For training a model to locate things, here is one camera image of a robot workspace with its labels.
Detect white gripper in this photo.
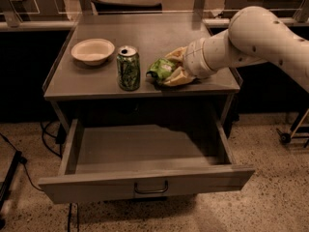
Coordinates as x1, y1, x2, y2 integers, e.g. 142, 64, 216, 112
163, 38, 215, 87

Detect green rice chip bag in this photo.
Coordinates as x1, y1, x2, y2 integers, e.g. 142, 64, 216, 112
146, 58, 177, 84

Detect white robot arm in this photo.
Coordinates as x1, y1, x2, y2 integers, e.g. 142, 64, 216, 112
163, 6, 309, 91

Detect grey cabinet counter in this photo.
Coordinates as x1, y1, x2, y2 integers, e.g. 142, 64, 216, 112
44, 13, 240, 131

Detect grey open drawer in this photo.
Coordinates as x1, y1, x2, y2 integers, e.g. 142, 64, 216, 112
39, 116, 254, 204

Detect green soda can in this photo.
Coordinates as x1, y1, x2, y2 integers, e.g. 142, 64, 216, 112
117, 45, 140, 91

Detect white paper bowl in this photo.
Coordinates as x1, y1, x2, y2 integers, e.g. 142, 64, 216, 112
70, 39, 115, 66

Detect black wheeled cart base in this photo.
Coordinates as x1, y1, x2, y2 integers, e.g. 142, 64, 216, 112
276, 108, 309, 148

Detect white railing ledge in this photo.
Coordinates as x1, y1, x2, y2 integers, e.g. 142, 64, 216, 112
0, 16, 294, 33

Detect black stand base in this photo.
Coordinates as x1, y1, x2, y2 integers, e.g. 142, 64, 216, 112
0, 151, 22, 210

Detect metal drawer handle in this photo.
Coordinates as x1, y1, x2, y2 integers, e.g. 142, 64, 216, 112
133, 181, 169, 195

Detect black power cables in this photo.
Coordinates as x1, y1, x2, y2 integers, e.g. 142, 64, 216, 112
40, 119, 67, 160

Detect black floor cable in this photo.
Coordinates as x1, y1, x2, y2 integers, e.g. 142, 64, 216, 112
0, 132, 43, 192

